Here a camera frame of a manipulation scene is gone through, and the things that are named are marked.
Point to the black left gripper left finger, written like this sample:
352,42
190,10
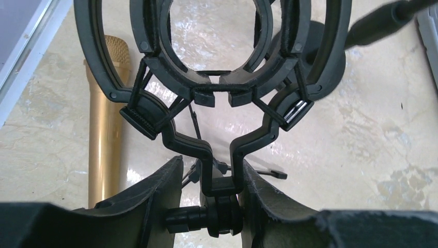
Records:
132,218

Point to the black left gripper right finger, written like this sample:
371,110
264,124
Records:
273,219

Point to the black tripod shock-mount stand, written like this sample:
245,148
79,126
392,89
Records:
164,86

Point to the gold brown microphone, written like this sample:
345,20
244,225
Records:
105,133

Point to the black round-base stand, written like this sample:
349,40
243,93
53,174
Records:
320,69

